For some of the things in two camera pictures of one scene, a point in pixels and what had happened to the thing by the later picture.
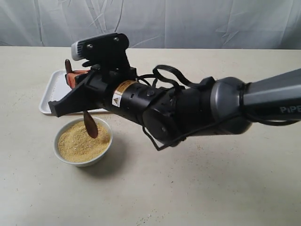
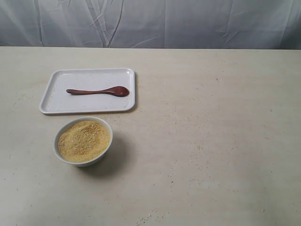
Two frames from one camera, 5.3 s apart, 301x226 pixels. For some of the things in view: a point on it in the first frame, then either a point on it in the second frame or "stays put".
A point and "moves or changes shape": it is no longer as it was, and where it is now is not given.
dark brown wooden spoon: [90, 121] moves or changes shape
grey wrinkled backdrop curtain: [274, 24] stays put
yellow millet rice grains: [75, 144] stays put
